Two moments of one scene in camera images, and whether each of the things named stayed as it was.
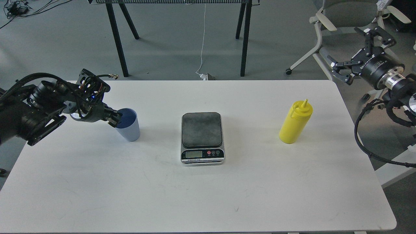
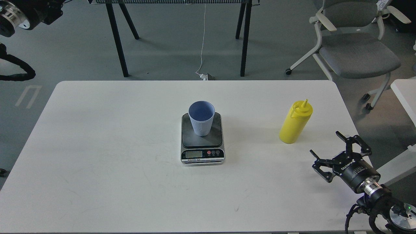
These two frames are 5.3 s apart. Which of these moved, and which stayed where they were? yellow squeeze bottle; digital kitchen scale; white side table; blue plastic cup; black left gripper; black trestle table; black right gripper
Moved: black right gripper; black left gripper; blue plastic cup
Stayed: digital kitchen scale; white side table; black trestle table; yellow squeeze bottle
